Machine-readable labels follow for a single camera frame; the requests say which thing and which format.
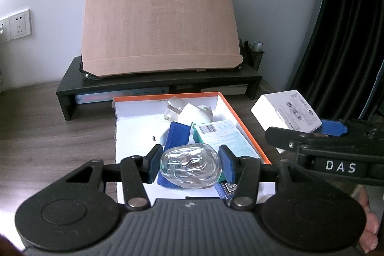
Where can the black curtain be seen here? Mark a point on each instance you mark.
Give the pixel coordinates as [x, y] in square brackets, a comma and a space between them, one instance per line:
[345, 34]

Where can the small white barcode box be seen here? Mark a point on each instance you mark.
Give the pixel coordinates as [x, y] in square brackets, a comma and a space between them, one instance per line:
[282, 109]

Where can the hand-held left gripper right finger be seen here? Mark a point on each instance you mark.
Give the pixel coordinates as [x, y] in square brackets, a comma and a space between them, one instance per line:
[228, 164]

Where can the teal white-label box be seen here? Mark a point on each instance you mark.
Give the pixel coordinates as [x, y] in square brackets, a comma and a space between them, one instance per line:
[228, 133]

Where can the person's right hand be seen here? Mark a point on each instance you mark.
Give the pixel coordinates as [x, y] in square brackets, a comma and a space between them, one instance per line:
[372, 232]

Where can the playing card box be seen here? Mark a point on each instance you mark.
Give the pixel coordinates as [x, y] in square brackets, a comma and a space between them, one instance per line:
[226, 188]

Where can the clear glass bottle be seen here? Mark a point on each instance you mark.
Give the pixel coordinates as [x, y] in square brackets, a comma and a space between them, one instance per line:
[192, 166]

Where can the orange white cardboard box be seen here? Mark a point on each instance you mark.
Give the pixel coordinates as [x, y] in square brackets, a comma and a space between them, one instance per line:
[135, 130]

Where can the black monitor riser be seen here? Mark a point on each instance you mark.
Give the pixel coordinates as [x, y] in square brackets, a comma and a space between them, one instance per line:
[66, 88]

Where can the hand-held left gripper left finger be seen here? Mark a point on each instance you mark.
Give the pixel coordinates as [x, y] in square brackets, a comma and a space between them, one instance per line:
[155, 164]

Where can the black pen holder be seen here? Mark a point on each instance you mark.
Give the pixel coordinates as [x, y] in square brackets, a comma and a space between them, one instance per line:
[255, 59]

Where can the white square charger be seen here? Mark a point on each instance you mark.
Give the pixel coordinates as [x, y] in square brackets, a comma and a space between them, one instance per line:
[159, 131]

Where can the white wall socket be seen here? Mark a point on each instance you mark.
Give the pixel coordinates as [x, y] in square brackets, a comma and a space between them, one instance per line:
[19, 23]
[3, 29]

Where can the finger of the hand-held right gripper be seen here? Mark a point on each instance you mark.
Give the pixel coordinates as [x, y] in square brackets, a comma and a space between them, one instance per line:
[282, 137]
[333, 127]

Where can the white plug green button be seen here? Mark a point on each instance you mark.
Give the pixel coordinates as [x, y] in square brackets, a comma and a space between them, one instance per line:
[195, 115]

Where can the wooden book stand board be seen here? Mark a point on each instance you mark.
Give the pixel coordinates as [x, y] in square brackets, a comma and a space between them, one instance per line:
[159, 22]

